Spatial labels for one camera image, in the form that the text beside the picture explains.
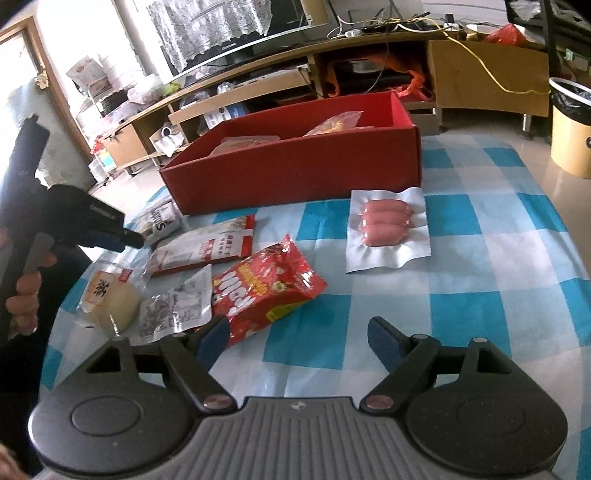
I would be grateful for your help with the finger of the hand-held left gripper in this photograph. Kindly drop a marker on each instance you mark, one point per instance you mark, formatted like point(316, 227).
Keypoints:
point(124, 240)

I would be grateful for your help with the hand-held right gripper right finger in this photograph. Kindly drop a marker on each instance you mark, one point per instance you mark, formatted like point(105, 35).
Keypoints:
point(385, 341)

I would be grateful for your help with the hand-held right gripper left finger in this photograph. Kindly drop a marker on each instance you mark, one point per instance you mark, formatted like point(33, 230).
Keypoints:
point(212, 341)

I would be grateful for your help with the black white printed packet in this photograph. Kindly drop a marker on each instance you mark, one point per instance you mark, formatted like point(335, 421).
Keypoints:
point(159, 221)

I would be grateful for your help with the clear packet with black print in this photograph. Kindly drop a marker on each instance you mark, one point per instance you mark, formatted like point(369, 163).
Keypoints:
point(175, 304)

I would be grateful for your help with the round pastry packet orange label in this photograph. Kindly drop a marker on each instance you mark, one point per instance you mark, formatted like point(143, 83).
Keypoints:
point(108, 295)

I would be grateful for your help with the red snack packet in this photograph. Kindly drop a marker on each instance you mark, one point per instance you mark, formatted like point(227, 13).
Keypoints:
point(268, 290)

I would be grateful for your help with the white red-edged snack packet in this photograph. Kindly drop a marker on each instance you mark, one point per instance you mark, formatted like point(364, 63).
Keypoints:
point(203, 247)

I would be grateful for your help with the vacuum-packed pink sausage packet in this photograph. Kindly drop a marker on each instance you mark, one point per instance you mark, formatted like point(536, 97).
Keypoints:
point(385, 219)

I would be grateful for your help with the white blue biscuit packet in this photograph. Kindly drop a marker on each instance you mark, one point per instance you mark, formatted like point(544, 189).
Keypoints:
point(240, 144)

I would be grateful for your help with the red cardboard box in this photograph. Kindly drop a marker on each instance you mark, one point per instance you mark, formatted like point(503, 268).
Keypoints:
point(295, 175)

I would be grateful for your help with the clear waffle packet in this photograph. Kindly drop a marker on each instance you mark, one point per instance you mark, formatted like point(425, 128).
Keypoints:
point(334, 122)

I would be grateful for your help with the person's left hand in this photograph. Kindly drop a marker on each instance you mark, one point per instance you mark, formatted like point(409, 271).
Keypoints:
point(27, 284)

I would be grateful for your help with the white storage cart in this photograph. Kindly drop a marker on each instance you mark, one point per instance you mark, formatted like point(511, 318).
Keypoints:
point(104, 161)

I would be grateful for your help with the blue checkered tablecloth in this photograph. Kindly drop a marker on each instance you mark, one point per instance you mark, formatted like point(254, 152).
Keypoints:
point(461, 295)

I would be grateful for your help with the dark patterned box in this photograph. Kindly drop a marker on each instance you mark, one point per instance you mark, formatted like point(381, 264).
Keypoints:
point(113, 101)

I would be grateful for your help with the white crumpled plastic bag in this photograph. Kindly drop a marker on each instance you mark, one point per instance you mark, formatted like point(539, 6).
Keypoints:
point(145, 87)

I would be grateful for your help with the blue white box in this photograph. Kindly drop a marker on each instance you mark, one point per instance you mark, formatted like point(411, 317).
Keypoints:
point(226, 114)

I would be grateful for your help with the white lace cloth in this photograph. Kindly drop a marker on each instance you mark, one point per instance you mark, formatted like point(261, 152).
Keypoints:
point(207, 27)

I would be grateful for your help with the orange plastic bag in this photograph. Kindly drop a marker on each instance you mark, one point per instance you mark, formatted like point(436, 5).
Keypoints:
point(415, 85)

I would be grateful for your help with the black television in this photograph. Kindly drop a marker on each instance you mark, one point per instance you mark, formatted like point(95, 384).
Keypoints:
point(286, 18)

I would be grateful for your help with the cream trash bin black liner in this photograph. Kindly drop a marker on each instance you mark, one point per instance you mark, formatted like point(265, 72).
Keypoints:
point(570, 138)

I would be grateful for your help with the wooden television stand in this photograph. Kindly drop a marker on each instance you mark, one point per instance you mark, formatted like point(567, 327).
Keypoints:
point(485, 78)

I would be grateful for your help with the white power strip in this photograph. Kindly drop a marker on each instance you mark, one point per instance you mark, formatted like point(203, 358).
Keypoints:
point(351, 33)

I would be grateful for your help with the black router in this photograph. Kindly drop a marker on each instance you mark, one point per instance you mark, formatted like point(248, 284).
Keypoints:
point(383, 27)

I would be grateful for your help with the red plastic bag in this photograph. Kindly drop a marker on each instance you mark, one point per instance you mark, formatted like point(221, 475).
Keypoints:
point(505, 34)

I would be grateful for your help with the black shelf rack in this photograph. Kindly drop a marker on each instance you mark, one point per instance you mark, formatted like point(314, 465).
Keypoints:
point(549, 46)

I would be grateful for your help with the wooden door frame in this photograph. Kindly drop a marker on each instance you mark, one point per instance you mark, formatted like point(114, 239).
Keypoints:
point(60, 101)

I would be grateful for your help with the wall calendar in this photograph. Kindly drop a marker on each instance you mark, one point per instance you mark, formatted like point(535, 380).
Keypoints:
point(85, 74)

